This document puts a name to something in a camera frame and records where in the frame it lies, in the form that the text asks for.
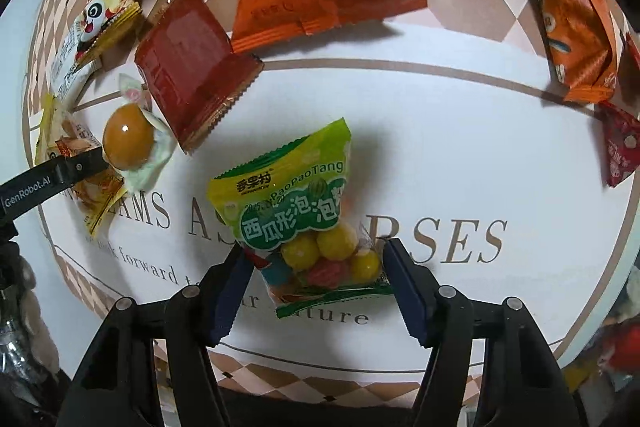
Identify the dark red snack packet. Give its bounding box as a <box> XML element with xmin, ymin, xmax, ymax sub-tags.
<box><xmin>134</xmin><ymin>0</ymin><xmax>265</xmax><ymax>155</ymax></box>

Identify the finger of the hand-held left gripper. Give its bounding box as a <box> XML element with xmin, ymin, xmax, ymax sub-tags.
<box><xmin>56</xmin><ymin>147</ymin><xmax>109</xmax><ymax>192</ymax></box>

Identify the yellow panda print packet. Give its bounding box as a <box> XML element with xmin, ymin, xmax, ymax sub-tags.
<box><xmin>52</xmin><ymin>0</ymin><xmax>144</xmax><ymax>102</ymax></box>

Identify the clear braised egg packet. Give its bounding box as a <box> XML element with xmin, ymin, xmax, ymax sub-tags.
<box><xmin>101</xmin><ymin>73</ymin><xmax>177</xmax><ymax>194</ymax></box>

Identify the yellow bread packet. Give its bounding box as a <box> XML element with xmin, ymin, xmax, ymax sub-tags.
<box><xmin>36</xmin><ymin>93</ymin><xmax>129</xmax><ymax>238</ymax></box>

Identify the green bubble gum packet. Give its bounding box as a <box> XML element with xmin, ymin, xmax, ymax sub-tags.
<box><xmin>207</xmin><ymin>117</ymin><xmax>396</xmax><ymax>320</ymax></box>

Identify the red plastic bag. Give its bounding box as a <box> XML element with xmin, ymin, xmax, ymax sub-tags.
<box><xmin>565</xmin><ymin>307</ymin><xmax>640</xmax><ymax>390</ymax></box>

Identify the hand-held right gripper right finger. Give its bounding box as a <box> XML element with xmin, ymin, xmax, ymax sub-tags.
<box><xmin>382</xmin><ymin>237</ymin><xmax>586</xmax><ymax>427</ymax></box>

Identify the small red snack packet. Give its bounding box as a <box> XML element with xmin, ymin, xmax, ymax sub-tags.
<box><xmin>597</xmin><ymin>99</ymin><xmax>640</xmax><ymax>188</ymax></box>

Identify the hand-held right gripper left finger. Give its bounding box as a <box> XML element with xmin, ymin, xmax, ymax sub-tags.
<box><xmin>57</xmin><ymin>244</ymin><xmax>256</xmax><ymax>427</ymax></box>

